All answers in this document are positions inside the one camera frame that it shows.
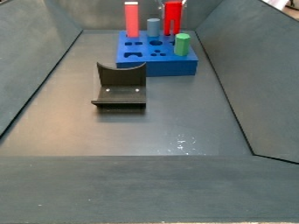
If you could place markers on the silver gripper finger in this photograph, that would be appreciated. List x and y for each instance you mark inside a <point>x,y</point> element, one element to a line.
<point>160,4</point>
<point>184,3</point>

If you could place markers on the black curved fixture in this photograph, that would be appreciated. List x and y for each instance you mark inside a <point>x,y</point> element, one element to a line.
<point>121,86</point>

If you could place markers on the light blue cylinder peg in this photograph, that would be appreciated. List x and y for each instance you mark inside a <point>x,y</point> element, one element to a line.
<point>152,27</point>

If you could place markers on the green hexagonal peg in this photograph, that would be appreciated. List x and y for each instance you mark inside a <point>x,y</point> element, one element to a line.
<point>182,44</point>

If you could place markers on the red two-pronged square-circle object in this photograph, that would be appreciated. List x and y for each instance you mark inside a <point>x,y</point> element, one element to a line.
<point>172,17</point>

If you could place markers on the tall red square peg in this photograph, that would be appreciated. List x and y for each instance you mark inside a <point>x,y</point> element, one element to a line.
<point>132,19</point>

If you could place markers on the blue foam shape-sorter block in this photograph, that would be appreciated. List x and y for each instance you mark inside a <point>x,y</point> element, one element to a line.
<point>155,52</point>

